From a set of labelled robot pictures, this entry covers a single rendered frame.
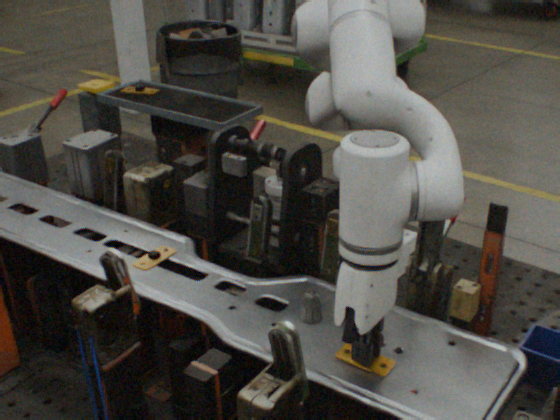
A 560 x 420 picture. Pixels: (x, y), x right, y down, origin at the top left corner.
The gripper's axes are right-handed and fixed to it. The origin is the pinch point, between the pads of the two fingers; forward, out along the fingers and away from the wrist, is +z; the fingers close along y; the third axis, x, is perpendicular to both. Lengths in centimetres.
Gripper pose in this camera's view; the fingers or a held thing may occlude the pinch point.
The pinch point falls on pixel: (366, 346)
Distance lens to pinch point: 104.2
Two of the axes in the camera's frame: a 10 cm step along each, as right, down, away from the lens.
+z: 0.0, 8.6, 5.1
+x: 8.4, 2.7, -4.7
